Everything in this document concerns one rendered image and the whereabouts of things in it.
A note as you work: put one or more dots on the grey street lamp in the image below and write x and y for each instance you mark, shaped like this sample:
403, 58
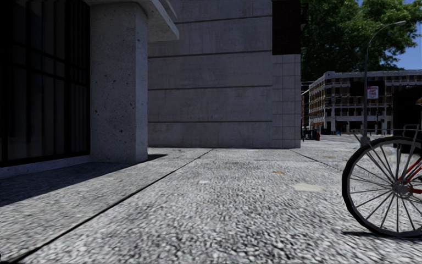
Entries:
365, 82

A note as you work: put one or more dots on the dark bin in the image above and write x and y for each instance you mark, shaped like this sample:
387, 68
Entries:
310, 134

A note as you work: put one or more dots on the dark building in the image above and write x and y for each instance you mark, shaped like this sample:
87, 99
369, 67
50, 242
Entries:
406, 109

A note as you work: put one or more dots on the red bicycle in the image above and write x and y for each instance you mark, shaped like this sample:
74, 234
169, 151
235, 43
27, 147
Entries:
382, 188

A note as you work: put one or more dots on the red fire hydrant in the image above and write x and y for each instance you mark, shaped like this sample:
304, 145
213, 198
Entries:
317, 136

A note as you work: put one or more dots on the trees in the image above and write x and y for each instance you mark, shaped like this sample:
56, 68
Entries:
339, 36

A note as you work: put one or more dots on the pale concrete building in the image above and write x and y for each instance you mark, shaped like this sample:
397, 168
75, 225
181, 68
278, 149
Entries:
211, 82

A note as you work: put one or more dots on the white and tan building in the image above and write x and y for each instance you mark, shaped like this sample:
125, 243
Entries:
339, 105

